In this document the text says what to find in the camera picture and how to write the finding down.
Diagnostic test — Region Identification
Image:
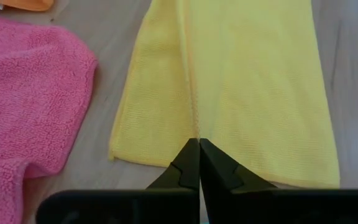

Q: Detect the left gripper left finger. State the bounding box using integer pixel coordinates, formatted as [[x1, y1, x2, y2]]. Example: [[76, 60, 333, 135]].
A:
[[35, 138, 201, 224]]

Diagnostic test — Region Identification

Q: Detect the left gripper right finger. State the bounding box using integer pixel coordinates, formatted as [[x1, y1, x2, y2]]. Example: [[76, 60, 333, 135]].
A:
[[200, 138, 358, 224]]

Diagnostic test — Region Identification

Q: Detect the yellow microfiber towel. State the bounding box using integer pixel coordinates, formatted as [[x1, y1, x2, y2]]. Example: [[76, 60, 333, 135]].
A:
[[108, 0, 341, 190]]

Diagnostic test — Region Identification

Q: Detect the pink microfiber towel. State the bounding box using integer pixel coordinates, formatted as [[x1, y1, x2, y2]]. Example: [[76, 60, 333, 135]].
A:
[[0, 7, 99, 224]]

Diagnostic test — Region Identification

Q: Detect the orange microfiber towel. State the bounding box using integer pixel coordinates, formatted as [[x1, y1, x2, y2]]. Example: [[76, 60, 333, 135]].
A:
[[0, 0, 55, 12]]

